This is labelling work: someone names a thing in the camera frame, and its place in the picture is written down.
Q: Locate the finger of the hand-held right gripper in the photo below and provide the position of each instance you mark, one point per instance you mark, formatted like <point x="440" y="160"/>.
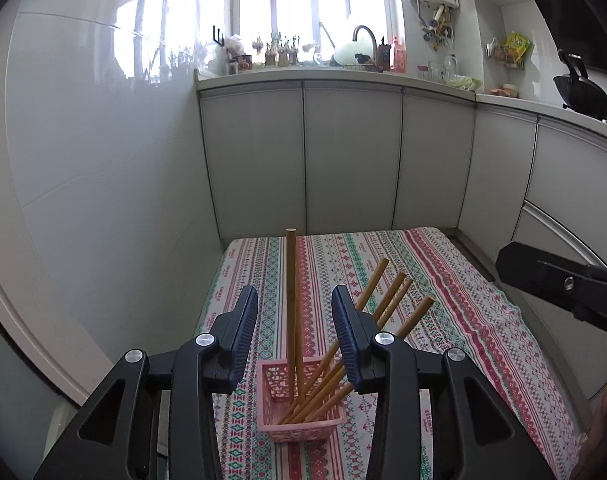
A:
<point x="533" y="270"/>

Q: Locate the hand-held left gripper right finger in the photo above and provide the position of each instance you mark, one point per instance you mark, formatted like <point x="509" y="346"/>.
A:
<point x="348" y="340"/>

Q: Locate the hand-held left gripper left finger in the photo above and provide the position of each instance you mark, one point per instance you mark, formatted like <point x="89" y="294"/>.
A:
<point x="241" y="340"/>

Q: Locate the long brown chopstick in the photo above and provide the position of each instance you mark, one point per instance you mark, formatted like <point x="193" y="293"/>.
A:
<point x="292" y="300"/>
<point x="416" y="316"/>
<point x="376" y="277"/>
<point x="399" y="299"/>
<point x="391" y="292"/>

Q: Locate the pink perforated utensil basket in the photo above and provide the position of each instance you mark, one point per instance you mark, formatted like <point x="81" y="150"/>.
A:
<point x="303" y="430"/>

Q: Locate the patterned striped tablecloth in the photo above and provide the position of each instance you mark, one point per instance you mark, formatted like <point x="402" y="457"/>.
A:
<point x="458" y="310"/>

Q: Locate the white kitchen cabinets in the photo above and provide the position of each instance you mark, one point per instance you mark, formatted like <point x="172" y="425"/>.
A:
<point x="348" y="160"/>

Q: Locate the black wok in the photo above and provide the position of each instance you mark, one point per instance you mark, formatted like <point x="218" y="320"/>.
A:
<point x="583" y="92"/>

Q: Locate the green cabbage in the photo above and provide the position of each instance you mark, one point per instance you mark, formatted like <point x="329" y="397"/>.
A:
<point x="466" y="83"/>

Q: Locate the clear glass jar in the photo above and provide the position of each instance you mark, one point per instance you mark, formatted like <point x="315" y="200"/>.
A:
<point x="450" y="67"/>

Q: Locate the yellow snack bag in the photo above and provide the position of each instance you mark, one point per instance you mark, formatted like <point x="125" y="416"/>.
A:
<point x="516" y="47"/>

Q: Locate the frosted glass sliding door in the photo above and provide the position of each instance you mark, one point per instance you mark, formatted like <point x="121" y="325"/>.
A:
<point x="13" y="410"/>

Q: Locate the orange detergent bottle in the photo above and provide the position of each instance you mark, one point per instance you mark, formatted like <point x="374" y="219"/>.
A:
<point x="399" y="55"/>

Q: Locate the brown bottle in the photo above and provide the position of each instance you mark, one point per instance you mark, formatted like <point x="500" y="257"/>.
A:
<point x="384" y="57"/>

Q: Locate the black range hood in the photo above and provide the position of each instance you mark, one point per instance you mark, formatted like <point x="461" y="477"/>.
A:
<point x="573" y="10"/>

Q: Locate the white kitchen countertop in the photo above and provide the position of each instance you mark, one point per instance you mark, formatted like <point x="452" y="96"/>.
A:
<point x="333" y="74"/>

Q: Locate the water heater pipes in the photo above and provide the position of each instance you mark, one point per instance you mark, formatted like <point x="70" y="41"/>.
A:
<point x="433" y="22"/>

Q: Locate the curved metal faucet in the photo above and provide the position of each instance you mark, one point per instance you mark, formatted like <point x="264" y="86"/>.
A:
<point x="366" y="35"/>

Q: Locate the row of windowsill ornaments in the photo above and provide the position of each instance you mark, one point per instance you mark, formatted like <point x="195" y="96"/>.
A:
<point x="278" y="52"/>

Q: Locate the kitchen window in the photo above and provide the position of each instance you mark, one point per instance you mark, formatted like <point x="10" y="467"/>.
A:
<point x="308" y="5"/>

